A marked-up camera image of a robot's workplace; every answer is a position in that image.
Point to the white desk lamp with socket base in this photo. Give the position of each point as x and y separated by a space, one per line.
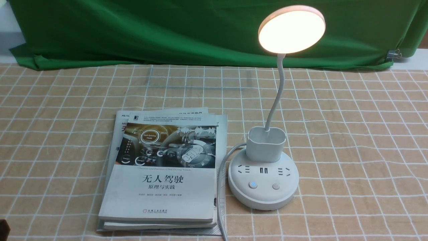
261 175

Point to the bottom book under stack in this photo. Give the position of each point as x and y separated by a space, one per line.
212 229

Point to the top self-driving textbook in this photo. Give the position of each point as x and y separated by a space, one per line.
167 174

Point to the green backdrop cloth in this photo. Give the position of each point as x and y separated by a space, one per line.
62 34

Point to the metal binder clip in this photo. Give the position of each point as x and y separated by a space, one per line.
393 55

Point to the dark object at left edge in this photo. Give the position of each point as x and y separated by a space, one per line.
4 230

